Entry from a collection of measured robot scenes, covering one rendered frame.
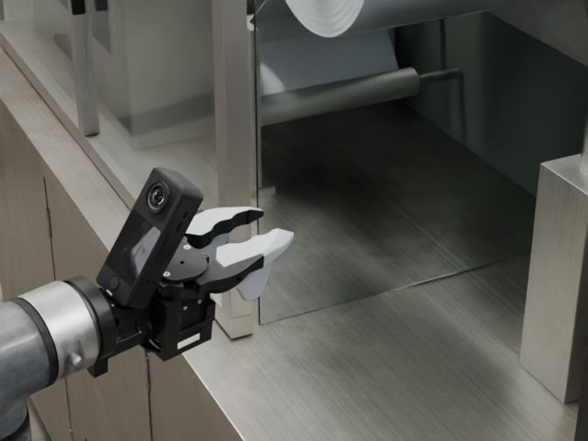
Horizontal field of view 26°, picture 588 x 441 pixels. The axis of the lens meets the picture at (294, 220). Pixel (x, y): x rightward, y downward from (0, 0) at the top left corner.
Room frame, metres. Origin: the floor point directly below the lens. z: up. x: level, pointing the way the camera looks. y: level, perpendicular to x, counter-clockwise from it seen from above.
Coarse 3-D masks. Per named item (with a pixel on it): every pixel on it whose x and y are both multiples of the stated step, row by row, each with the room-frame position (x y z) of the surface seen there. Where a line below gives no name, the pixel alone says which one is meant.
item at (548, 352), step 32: (576, 160) 1.26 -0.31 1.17; (544, 192) 1.24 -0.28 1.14; (576, 192) 1.19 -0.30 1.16; (544, 224) 1.23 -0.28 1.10; (576, 224) 1.19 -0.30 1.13; (544, 256) 1.23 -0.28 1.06; (576, 256) 1.18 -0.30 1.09; (544, 288) 1.22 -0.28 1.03; (576, 288) 1.17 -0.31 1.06; (544, 320) 1.22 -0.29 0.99; (576, 320) 1.17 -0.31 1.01; (544, 352) 1.21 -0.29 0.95; (576, 352) 1.17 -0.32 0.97; (544, 384) 1.20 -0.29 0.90; (576, 384) 1.18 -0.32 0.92
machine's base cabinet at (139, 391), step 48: (0, 144) 2.22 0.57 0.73; (0, 192) 2.27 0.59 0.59; (48, 192) 1.91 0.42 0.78; (0, 240) 2.33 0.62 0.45; (48, 240) 1.94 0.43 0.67; (96, 384) 1.74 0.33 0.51; (144, 384) 1.50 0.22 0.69; (48, 432) 2.12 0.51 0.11; (96, 432) 1.76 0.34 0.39; (144, 432) 1.52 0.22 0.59; (192, 432) 1.33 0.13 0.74
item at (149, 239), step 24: (144, 192) 0.91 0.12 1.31; (168, 192) 0.90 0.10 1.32; (192, 192) 0.90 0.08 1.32; (144, 216) 0.90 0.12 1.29; (168, 216) 0.89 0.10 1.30; (192, 216) 0.90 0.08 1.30; (120, 240) 0.90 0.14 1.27; (144, 240) 0.89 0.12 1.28; (168, 240) 0.88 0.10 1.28; (120, 264) 0.89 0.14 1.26; (144, 264) 0.88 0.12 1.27; (168, 264) 0.89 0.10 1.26; (120, 288) 0.88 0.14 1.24; (144, 288) 0.88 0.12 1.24
